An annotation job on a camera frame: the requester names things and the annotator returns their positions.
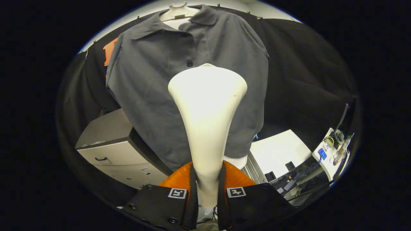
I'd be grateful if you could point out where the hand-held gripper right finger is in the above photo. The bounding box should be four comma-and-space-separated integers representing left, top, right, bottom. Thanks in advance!
217, 160, 296, 231

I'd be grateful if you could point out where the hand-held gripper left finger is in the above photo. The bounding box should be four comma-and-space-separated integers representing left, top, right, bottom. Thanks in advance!
121, 161, 199, 230

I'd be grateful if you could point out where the white garment steamer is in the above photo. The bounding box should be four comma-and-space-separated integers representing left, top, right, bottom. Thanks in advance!
168, 63, 248, 209

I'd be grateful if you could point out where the grey collared shirt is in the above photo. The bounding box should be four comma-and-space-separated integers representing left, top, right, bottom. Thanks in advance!
106, 4, 269, 172

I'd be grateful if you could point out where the white table board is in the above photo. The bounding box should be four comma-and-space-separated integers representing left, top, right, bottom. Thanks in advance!
250, 129, 312, 180

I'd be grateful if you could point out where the white power box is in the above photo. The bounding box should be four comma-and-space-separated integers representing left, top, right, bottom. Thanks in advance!
312, 127, 350, 182

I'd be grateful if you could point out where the grey drawer cabinet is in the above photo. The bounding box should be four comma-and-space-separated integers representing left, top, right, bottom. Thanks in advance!
75, 108, 174, 190

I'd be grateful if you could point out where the black backdrop cloth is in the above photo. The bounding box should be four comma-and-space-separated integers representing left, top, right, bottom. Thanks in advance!
56, 6, 358, 206

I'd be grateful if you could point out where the aluminium frame rail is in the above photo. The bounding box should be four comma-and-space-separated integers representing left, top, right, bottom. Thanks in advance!
241, 151, 268, 184

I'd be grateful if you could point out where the blue cable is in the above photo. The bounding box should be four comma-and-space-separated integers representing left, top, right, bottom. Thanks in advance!
291, 157, 323, 183

